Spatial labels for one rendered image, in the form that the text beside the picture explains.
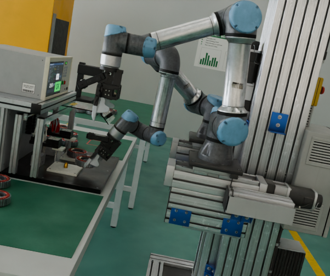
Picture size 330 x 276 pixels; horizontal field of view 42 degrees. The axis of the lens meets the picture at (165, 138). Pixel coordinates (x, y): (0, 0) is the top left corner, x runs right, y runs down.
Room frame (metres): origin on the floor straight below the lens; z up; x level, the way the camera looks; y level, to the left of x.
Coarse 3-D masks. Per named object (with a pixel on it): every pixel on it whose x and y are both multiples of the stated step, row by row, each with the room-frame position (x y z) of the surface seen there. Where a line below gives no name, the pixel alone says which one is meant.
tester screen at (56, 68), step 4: (52, 64) 2.07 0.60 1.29; (56, 64) 2.14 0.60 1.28; (60, 64) 2.22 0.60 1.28; (52, 68) 2.08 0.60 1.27; (56, 68) 2.15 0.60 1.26; (60, 68) 2.23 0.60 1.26; (52, 72) 2.09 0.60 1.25; (56, 72) 2.16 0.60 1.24; (60, 72) 2.24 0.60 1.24; (48, 76) 2.03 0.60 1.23; (52, 76) 2.09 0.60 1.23; (48, 80) 2.04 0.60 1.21; (52, 80) 2.11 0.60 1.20; (56, 80) 2.19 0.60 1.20; (60, 80) 2.26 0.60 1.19; (48, 84) 2.05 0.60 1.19; (60, 84) 2.27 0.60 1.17; (48, 88) 2.06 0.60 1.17; (52, 88) 2.12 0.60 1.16; (52, 92) 2.13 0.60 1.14
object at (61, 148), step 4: (32, 140) 2.07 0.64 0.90; (48, 140) 2.07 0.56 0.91; (52, 140) 2.07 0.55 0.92; (56, 140) 2.07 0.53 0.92; (60, 140) 2.10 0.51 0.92; (44, 144) 2.06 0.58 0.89; (48, 144) 2.06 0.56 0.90; (52, 144) 2.07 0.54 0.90; (56, 144) 2.07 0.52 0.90; (60, 144) 2.10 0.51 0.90; (52, 148) 2.07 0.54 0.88; (56, 148) 2.07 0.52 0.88; (60, 148) 2.08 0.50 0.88; (64, 148) 2.11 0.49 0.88
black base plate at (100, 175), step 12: (24, 156) 2.19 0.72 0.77; (48, 156) 2.28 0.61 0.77; (60, 156) 2.32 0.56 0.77; (24, 168) 2.00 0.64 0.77; (84, 168) 2.19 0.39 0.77; (96, 168) 2.23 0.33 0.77; (108, 168) 2.27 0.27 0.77; (36, 180) 1.90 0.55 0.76; (48, 180) 1.90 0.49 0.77; (60, 180) 1.93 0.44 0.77; (72, 180) 1.96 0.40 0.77; (84, 180) 1.99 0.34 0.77; (96, 180) 2.03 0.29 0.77; (96, 192) 1.90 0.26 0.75
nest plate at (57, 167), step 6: (54, 162) 2.15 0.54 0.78; (60, 162) 2.17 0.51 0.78; (48, 168) 2.03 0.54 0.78; (54, 168) 2.05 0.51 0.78; (60, 168) 2.07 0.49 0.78; (66, 168) 2.09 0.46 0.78; (72, 168) 2.11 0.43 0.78; (78, 168) 2.13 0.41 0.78; (66, 174) 2.02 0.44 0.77; (72, 174) 2.02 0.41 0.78
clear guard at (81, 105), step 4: (72, 100) 2.52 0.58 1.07; (64, 104) 2.32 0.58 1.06; (68, 104) 2.35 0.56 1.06; (80, 104) 2.43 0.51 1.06; (84, 104) 2.46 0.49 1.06; (88, 104) 2.49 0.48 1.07; (92, 104) 2.51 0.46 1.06; (80, 108) 2.29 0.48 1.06; (84, 108) 2.31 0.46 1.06; (88, 108) 2.33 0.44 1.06; (92, 108) 2.36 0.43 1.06; (108, 112) 2.45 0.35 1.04; (104, 116) 2.31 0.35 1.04; (112, 116) 2.49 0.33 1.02; (108, 120) 2.33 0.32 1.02; (108, 124) 2.29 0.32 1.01
